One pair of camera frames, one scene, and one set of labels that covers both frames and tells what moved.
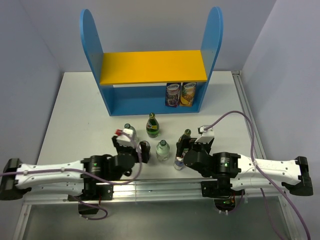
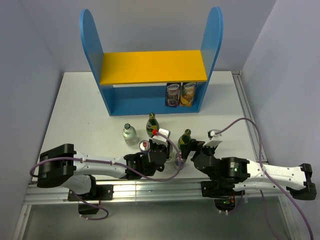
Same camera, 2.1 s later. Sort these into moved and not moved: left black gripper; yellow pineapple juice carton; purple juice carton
Moved: left black gripper
Not moved: purple juice carton; yellow pineapple juice carton
